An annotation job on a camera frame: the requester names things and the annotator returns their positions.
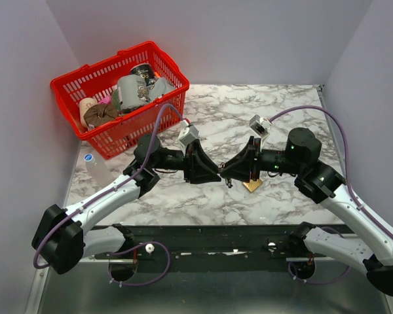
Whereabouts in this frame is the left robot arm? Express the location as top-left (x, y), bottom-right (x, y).
top-left (31, 134), bottom-right (221, 274)

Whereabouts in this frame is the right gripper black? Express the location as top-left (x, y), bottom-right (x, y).
top-left (220, 135), bottom-right (303, 183)

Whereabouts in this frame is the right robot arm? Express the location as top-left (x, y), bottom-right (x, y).
top-left (220, 128), bottom-right (393, 296)

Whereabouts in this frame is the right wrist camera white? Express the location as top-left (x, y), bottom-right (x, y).
top-left (249, 114), bottom-right (272, 148)

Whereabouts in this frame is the beige cup in basket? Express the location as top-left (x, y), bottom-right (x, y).
top-left (79, 97), bottom-right (98, 128)

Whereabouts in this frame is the black can in basket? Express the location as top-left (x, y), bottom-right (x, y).
top-left (130, 63), bottom-right (158, 87)

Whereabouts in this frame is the pink item in basket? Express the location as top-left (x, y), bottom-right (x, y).
top-left (98, 95), bottom-right (112, 105)

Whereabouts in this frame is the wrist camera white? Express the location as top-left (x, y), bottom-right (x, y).
top-left (178, 119), bottom-right (198, 148)
top-left (249, 114), bottom-right (272, 148)

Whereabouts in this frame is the grey printed cloth roll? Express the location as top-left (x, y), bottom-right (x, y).
top-left (117, 75), bottom-right (149, 113)

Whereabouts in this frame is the grey cloth in basket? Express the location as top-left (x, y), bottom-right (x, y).
top-left (148, 77), bottom-right (176, 101)

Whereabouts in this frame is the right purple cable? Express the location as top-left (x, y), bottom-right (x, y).
top-left (270, 107), bottom-right (393, 249)

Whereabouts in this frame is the large brass padlock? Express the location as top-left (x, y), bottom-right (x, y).
top-left (243, 179), bottom-right (263, 193)

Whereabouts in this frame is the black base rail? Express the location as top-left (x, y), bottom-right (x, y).
top-left (96, 225), bottom-right (312, 273)

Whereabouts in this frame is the red plastic shopping basket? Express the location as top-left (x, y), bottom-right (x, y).
top-left (50, 41), bottom-right (189, 159)

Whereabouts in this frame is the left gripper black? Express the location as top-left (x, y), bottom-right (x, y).
top-left (151, 139), bottom-right (221, 186)

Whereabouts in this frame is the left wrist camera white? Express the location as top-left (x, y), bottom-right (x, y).
top-left (178, 119), bottom-right (198, 148)

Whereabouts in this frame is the clear plastic water bottle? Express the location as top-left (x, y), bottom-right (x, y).
top-left (84, 153), bottom-right (115, 188)

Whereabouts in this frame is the astronaut keychain with keys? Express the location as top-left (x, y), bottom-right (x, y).
top-left (225, 178), bottom-right (233, 188)

